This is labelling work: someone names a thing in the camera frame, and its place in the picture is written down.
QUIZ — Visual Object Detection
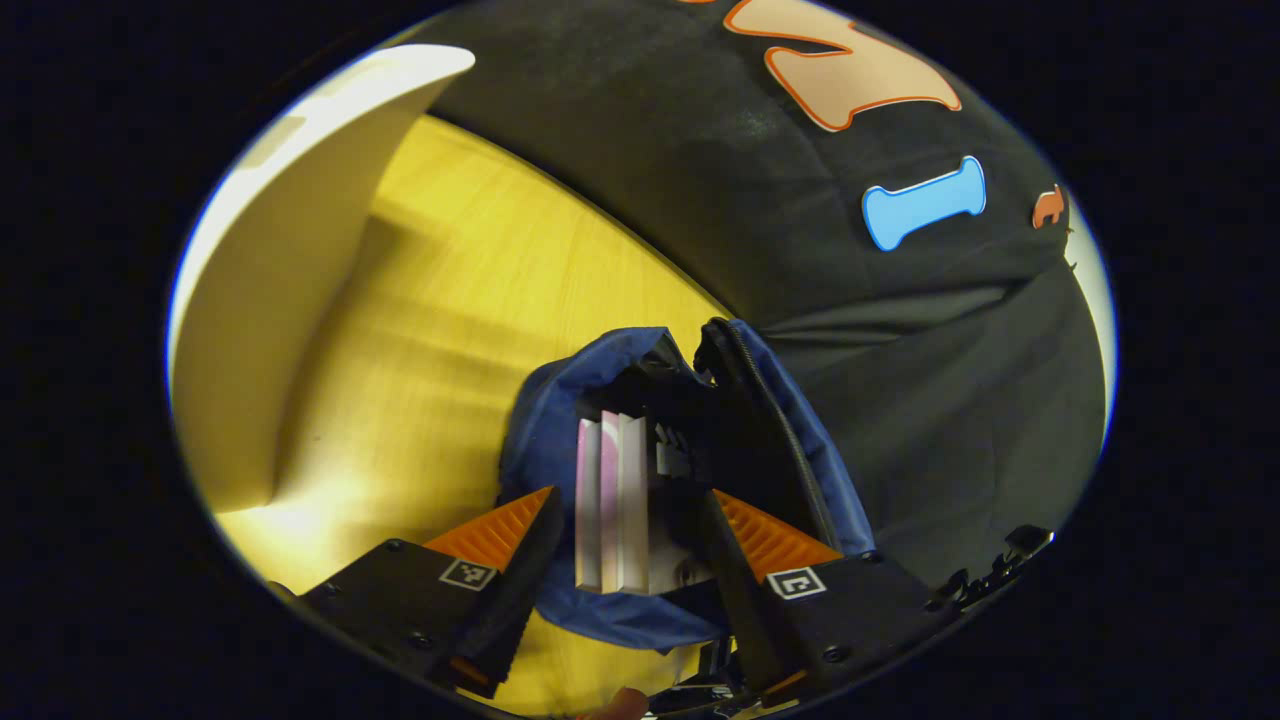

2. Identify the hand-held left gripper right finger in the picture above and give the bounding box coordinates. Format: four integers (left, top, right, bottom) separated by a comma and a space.
700, 488, 951, 701

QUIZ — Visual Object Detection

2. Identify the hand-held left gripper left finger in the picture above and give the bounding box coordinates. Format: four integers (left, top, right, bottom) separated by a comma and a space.
300, 487, 566, 698

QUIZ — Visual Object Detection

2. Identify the pink purple book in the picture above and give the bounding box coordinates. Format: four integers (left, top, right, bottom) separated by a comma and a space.
575, 410, 651, 596

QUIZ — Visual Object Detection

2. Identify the blue schoolbag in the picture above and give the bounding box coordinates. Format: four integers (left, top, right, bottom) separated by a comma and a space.
497, 318, 876, 651

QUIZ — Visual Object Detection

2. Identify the white bookshelf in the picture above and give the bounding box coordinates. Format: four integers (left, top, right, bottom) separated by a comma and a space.
168, 45, 476, 514

